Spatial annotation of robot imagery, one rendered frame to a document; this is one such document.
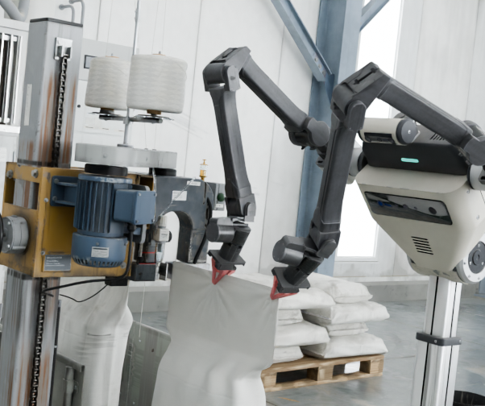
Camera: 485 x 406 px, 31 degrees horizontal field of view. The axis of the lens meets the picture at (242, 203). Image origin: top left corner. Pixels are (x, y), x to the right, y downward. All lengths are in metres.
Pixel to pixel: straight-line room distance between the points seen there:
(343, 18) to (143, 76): 6.31
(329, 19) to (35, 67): 6.42
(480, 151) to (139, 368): 1.76
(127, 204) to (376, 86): 0.76
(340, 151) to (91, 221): 0.74
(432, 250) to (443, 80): 7.75
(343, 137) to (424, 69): 8.00
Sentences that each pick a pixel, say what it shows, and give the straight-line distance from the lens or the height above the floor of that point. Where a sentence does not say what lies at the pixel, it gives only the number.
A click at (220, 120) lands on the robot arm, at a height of 1.52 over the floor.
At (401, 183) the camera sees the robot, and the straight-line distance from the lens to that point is 2.52.
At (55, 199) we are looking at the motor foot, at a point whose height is 1.25.
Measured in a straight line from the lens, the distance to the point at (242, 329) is 2.46.
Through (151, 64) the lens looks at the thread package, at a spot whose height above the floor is 1.65.
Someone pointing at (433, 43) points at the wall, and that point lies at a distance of 10.15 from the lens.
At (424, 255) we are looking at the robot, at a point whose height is 1.19.
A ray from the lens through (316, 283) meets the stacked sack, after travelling 6.07.
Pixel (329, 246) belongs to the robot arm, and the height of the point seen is 1.22.
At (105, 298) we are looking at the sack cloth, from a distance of 3.00.
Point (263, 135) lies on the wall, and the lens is 8.31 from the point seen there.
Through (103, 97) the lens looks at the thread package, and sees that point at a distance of 2.70.
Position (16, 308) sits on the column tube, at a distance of 2.63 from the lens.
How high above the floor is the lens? 1.42
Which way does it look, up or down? 3 degrees down
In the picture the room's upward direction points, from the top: 6 degrees clockwise
